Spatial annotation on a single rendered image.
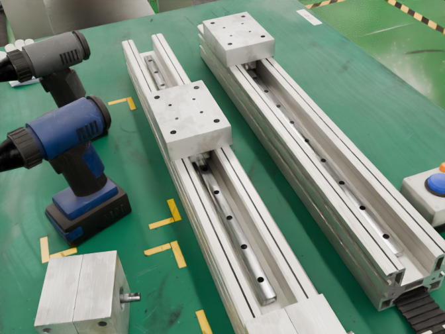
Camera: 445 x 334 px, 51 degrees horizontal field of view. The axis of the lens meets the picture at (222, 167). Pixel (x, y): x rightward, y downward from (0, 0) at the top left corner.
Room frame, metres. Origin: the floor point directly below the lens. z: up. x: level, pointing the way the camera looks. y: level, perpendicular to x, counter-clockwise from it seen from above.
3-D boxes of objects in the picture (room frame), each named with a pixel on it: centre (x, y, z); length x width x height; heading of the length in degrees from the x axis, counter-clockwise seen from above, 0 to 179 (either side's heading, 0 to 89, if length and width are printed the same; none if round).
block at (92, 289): (0.36, 0.18, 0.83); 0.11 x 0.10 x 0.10; 92
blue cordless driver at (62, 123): (0.54, 0.25, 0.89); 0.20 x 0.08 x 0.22; 128
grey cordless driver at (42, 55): (0.79, 0.32, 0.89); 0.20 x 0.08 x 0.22; 122
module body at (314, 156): (0.74, -0.13, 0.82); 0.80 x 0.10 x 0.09; 16
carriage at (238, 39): (0.98, -0.06, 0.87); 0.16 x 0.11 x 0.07; 16
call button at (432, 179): (0.51, -0.33, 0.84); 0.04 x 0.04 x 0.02
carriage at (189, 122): (0.69, 0.05, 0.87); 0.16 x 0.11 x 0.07; 16
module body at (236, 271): (0.69, 0.05, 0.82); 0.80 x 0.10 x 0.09; 16
